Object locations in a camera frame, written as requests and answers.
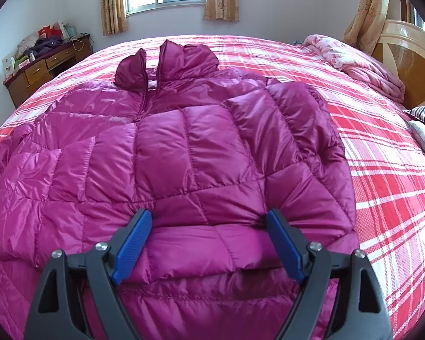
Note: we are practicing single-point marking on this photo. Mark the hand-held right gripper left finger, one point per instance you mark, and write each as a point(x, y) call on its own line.
point(134, 244)

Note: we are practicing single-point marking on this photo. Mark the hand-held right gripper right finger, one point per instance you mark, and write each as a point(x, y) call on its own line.
point(283, 244)

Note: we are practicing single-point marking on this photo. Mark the magenta down jacket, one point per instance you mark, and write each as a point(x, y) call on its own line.
point(198, 148)

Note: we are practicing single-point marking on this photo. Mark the pile of clothes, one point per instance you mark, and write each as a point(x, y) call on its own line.
point(32, 46)

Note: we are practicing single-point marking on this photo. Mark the red plaid bed sheet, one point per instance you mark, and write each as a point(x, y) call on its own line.
point(386, 184)

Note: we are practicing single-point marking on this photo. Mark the pink floral quilt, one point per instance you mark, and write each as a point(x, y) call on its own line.
point(357, 63)

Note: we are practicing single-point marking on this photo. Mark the brown wooden desk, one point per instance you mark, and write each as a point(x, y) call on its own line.
point(39, 71)

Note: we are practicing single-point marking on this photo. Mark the white printed box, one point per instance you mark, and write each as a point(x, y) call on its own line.
point(8, 64)

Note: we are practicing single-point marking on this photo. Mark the cream wooden headboard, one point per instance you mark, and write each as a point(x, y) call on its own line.
point(411, 60)

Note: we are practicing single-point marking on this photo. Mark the white gift bag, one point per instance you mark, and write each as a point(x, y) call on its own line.
point(61, 30)

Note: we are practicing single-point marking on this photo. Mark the red bag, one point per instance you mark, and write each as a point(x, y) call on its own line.
point(47, 32)

